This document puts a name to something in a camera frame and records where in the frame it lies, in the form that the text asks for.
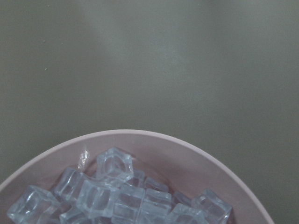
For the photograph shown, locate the clear ice cube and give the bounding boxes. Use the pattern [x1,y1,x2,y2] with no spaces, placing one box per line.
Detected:
[95,147,134,187]

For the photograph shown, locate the pink bowl of ice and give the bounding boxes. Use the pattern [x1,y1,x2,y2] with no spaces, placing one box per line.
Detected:
[0,130,272,224]

